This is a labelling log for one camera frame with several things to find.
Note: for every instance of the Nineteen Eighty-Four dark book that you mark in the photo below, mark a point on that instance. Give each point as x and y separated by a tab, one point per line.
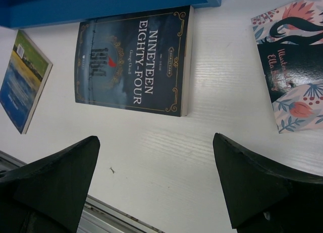
138	61

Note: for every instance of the aluminium mounting rail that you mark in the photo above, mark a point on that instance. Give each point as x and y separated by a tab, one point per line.
96	216

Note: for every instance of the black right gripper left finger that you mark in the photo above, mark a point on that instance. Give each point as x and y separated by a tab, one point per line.
48	195

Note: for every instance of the blue wooden bookshelf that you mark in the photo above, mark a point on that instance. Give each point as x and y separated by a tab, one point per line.
32	13

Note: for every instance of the blue green landscape book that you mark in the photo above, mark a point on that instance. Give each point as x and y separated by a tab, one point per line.
26	75

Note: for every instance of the Little Women floral book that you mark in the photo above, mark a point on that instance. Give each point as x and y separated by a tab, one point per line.
289	43

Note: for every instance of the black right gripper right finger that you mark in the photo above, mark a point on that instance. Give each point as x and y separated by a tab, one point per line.
263	195

